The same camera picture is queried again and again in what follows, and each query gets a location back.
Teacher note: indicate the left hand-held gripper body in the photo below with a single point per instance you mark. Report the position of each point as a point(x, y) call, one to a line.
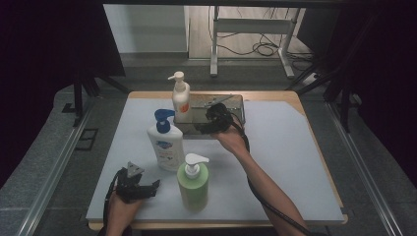
point(131, 188)

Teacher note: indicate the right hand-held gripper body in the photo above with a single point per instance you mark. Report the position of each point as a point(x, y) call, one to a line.
point(218, 118)

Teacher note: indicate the white bottle with blue pump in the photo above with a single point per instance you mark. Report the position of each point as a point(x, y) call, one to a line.
point(165, 147)

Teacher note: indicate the green bottle with white pump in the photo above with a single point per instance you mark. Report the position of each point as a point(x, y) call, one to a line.
point(193, 193)

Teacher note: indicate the cream pump bottle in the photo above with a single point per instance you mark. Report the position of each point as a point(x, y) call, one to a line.
point(181, 96)

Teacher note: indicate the person's left hand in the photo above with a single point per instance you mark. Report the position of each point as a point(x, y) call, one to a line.
point(119, 211)

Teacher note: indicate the person's right hand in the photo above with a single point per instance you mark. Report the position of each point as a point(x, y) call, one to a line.
point(234, 141)

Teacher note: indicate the light blue table mat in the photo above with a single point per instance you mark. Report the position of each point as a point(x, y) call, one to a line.
point(288, 164)

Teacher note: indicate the white power strip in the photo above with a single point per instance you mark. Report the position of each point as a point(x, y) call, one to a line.
point(309, 79)

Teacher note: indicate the black metal stand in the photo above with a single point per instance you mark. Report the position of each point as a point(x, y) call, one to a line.
point(344, 101)
point(78, 98)

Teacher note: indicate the white panel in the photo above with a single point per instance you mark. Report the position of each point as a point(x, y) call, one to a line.
point(147, 29)

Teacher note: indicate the dark curtain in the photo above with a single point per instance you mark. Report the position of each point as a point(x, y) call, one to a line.
point(387, 65)
point(39, 65)

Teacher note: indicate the aluminium rail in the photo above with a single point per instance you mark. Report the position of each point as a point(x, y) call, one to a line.
point(52, 183)
point(364, 180)

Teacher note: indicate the white desk frame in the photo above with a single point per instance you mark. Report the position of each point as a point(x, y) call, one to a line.
point(252, 25)

